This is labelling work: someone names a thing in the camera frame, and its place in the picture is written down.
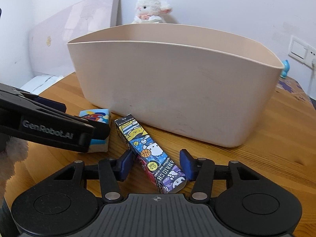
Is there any colourful cartoon long box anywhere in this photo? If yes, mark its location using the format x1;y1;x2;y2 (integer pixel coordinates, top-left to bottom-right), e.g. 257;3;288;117
115;115;187;194

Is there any blue cartoon small box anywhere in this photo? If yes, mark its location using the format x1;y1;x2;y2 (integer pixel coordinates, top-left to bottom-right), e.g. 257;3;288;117
79;109;110;153

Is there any pink purple headboard panel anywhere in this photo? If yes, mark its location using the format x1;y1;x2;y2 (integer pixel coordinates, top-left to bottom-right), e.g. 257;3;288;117
29;0;119;76

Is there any beige plastic storage basket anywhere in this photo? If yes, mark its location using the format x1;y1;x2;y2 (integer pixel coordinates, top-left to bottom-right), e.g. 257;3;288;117
68;23;284;147

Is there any blue bird figurine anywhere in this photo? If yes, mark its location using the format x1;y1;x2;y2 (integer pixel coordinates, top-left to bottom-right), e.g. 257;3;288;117
281;59;290;79

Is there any white plush lamb toy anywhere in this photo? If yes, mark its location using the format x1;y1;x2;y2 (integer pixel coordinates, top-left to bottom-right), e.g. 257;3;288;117
132;0;172;24

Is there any white plug and cable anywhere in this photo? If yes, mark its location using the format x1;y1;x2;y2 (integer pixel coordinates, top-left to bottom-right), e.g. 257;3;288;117
307;59;316;99

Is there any white wall switch socket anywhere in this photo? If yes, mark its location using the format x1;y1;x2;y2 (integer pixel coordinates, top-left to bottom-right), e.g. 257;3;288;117
288;35;316;70

